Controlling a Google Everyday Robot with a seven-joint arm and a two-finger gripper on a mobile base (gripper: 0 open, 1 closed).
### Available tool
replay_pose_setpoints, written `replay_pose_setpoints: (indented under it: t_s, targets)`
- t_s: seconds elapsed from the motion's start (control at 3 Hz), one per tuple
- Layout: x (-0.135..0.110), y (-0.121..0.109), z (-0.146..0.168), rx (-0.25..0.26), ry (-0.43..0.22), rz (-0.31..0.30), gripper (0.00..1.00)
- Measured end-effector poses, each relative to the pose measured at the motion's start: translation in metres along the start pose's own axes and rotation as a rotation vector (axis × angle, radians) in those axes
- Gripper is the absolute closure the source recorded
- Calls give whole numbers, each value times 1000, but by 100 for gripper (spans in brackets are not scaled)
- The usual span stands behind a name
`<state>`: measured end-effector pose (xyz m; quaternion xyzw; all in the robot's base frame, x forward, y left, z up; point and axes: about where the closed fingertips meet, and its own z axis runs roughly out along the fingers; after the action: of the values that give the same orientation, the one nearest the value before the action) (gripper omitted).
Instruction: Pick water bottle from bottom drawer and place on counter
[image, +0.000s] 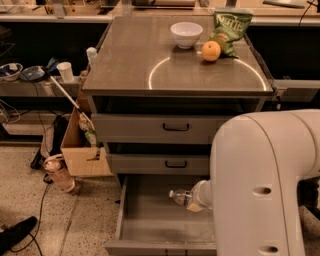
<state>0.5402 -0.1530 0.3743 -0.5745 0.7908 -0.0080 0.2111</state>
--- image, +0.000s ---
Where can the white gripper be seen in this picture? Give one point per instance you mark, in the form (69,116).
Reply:
(201,194)

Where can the clear plastic water bottle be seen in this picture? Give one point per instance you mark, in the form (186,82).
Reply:
(181,196)

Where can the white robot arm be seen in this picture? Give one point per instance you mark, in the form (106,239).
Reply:
(256,163)

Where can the bottom grey open drawer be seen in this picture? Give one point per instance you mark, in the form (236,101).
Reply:
(150,223)

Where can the middle grey drawer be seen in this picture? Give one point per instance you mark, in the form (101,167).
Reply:
(158,164)

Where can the top grey drawer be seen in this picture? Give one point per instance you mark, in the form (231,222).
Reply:
(163,129)

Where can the grey drawer cabinet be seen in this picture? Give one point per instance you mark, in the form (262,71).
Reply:
(141,70)

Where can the white bottle beside cabinet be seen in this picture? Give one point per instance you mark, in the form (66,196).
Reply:
(91,55)

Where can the person leg and shoe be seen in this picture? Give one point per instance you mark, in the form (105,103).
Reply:
(308,193)

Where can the cardboard box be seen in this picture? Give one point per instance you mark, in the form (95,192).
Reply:
(81,158)

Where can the orange fruit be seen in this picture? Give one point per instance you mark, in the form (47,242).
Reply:
(210,51)

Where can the white ceramic bowl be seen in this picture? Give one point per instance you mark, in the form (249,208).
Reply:
(186,34)

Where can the green chips bag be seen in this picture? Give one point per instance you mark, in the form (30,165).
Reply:
(230,25)

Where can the black shoe left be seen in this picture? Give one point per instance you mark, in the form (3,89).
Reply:
(16,234)

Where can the white paper cup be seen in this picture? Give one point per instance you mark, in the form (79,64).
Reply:
(65,70)

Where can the white grabber stick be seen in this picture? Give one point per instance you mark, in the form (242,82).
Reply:
(69,98)

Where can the dark plate on shelf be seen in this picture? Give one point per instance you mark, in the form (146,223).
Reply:
(33,74)

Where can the white bowl on shelf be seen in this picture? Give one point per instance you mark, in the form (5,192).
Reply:
(10,72)

